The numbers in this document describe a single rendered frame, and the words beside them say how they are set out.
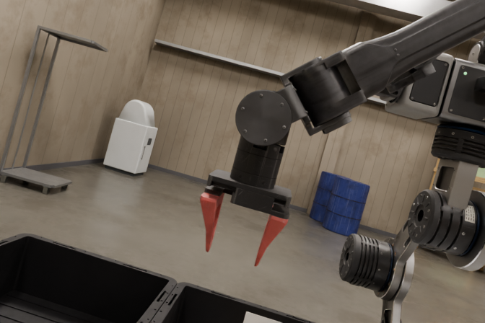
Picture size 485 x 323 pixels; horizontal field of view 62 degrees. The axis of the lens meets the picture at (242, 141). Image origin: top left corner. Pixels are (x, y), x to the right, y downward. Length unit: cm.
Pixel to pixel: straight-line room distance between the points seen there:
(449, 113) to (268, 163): 67
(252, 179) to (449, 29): 28
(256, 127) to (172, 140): 840
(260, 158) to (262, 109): 9
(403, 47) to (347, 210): 690
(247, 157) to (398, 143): 857
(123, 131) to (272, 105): 700
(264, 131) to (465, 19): 27
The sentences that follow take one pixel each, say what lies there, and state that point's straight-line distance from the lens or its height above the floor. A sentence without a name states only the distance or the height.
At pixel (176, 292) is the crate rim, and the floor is 93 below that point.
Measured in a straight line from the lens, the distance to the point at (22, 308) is 82.
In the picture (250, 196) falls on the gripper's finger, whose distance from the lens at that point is 48.
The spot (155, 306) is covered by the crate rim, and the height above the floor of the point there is 93.
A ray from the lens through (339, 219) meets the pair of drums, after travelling 738.
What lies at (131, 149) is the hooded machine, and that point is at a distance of 731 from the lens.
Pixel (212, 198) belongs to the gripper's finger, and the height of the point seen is 113.
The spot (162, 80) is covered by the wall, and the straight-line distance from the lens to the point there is 895.
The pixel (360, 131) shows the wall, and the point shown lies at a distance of 881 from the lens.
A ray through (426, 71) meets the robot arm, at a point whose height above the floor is 142.
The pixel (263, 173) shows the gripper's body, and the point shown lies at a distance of 48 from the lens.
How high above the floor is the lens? 121
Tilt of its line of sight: 1 degrees down
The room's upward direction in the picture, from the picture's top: 16 degrees clockwise
